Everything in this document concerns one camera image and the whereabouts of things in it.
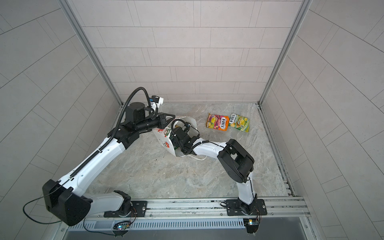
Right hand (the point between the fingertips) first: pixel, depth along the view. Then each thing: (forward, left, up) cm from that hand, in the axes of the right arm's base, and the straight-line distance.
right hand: (174, 140), depth 90 cm
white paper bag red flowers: (-5, +3, +14) cm, 15 cm away
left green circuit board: (-41, +21, -2) cm, 46 cm away
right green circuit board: (-43, -37, -8) cm, 57 cm away
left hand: (-3, -5, +26) cm, 27 cm away
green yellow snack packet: (+12, -44, -3) cm, 46 cm away
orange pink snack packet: (+14, -29, -2) cm, 32 cm away
